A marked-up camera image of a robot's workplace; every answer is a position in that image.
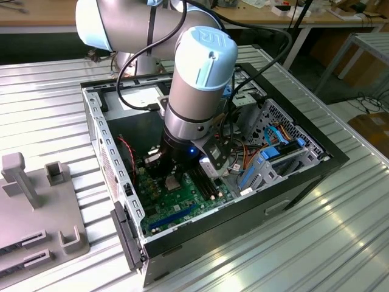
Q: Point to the silver CPU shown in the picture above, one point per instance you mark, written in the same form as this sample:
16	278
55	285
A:
174	183

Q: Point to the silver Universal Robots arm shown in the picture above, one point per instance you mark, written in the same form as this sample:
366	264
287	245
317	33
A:
197	100

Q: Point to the black RAM slot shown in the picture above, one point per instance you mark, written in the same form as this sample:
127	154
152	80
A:
212	188
206	188
217	188
201	188

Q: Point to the green motherboard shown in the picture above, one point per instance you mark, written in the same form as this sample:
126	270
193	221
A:
182	200

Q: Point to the grey power supply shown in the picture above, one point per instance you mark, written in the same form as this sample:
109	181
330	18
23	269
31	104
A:
133	134

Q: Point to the blue expansion slot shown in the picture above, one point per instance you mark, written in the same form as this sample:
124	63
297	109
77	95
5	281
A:
173	217

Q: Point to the grey metal drive cage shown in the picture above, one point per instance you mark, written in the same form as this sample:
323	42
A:
247	117

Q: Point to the black open PC case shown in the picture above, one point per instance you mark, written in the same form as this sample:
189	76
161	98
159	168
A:
215	240

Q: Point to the black disk in blue carrier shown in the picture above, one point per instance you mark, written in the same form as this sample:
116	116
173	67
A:
270	153

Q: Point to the black plastic case bezel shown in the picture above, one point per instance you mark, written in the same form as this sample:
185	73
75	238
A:
126	240

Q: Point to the perforated metal disk bay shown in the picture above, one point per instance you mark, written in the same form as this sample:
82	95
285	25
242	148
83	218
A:
285	117

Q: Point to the grey parts rack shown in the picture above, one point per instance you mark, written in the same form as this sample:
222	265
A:
36	222

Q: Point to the white box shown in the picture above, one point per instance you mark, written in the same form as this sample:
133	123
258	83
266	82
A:
278	12

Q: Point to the black tripod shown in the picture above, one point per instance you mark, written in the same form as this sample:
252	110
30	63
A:
300	19

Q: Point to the cardboard box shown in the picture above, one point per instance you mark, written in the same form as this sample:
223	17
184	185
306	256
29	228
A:
375	134

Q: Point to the wooden desk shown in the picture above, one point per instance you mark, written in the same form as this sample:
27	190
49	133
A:
36	12

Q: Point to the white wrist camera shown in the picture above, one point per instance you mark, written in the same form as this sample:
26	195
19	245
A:
208	165

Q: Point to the black camera bracket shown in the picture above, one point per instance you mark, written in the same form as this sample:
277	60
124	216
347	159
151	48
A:
214	152

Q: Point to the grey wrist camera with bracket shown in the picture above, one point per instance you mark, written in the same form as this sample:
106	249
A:
164	105

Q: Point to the blue plastic bracket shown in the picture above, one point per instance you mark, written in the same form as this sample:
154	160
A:
246	178

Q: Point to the grey metal frame table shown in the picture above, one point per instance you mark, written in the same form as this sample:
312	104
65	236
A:
375	41

